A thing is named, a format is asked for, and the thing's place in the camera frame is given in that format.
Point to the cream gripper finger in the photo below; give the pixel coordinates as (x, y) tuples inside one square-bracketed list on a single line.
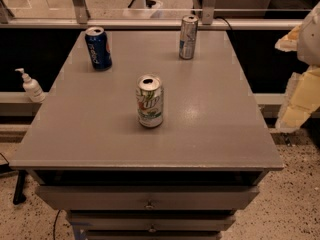
[(302, 98), (289, 42)]

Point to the silver redbull can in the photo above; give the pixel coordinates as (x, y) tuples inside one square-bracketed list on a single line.
[(188, 35)]

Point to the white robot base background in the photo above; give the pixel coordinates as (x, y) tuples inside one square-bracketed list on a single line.
[(143, 9)]

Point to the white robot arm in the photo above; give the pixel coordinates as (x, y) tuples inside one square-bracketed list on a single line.
[(308, 49)]

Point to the white green 7up can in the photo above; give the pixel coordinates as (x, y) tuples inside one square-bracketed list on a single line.
[(150, 100)]

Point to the blue pepsi can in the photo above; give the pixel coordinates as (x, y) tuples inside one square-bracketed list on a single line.
[(98, 48)]

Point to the grey drawer cabinet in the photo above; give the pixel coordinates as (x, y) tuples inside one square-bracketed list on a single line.
[(156, 147)]

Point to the grey drawer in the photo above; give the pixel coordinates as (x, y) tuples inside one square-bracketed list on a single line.
[(149, 198), (148, 221)]

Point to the white pump lotion bottle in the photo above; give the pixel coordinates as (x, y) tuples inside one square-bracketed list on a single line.
[(32, 87)]

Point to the top grey drawer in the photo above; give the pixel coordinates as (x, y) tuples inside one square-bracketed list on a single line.
[(149, 198)]

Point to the black stand leg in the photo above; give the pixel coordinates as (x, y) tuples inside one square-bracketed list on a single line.
[(19, 196)]

